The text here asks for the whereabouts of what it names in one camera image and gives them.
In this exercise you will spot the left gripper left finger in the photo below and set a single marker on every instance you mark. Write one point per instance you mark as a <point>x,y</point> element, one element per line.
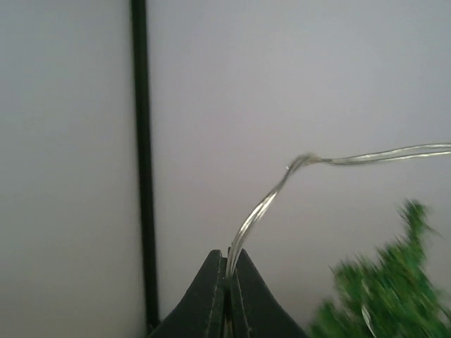
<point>200,313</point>

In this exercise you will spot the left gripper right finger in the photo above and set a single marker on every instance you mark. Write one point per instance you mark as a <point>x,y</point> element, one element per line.
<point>253,310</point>

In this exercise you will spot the small green christmas tree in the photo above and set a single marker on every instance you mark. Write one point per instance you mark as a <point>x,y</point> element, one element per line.
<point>390,297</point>

